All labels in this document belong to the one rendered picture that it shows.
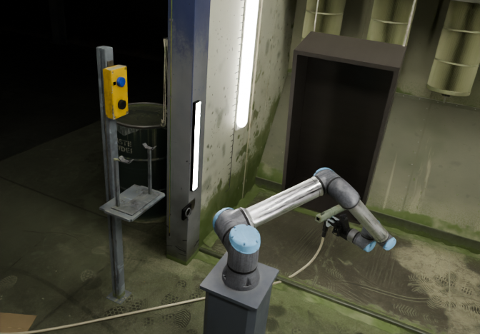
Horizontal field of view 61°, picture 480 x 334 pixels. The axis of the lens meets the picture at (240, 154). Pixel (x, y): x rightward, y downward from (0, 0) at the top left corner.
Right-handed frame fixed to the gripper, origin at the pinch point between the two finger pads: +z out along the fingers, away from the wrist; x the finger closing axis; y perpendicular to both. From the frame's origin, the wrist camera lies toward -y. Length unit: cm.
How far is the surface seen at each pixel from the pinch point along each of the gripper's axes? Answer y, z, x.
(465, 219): 22, -53, 128
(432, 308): 46, -75, 35
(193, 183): -16, 64, -69
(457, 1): -141, 7, 122
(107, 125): -68, 68, -126
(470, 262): 46, -72, 111
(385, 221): 43, -2, 96
